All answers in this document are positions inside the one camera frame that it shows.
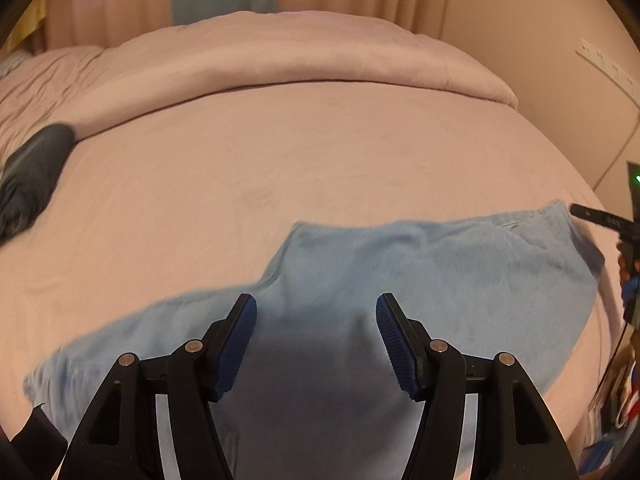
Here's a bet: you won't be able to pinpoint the white power strip cable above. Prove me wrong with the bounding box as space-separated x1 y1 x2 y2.
595 107 640 191

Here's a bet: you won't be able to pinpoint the black strap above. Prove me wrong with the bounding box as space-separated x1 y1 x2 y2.
10 402 69 480

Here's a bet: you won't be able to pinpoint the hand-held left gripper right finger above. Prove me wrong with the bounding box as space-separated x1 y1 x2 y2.
375 292 583 480

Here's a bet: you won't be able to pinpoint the pink bed sheet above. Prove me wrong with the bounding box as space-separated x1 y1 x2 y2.
0 80 631 480

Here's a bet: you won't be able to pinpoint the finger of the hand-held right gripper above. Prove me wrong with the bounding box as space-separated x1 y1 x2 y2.
571 203 640 241

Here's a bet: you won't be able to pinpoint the pink curtain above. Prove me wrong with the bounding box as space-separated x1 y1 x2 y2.
45 0 175 56

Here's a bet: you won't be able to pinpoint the thin black cable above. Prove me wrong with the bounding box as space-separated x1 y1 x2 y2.
589 307 632 413

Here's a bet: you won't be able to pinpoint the dark cloth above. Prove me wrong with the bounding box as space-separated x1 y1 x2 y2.
0 123 77 246

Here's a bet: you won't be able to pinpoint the light blue denim pants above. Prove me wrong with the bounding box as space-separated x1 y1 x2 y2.
22 199 606 480

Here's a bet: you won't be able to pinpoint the white power strip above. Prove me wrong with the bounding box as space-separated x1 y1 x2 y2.
577 39 640 98

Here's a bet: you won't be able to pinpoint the pink folded duvet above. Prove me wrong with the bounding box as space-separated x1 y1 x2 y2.
0 10 518 161

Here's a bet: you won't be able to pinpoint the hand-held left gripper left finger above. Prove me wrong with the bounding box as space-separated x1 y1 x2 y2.
59 294 258 480

